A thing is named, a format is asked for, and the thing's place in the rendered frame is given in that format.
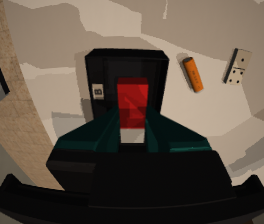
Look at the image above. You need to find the orange aa battery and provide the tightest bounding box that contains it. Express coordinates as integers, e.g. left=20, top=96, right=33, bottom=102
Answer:
left=182, top=57, right=204, bottom=93

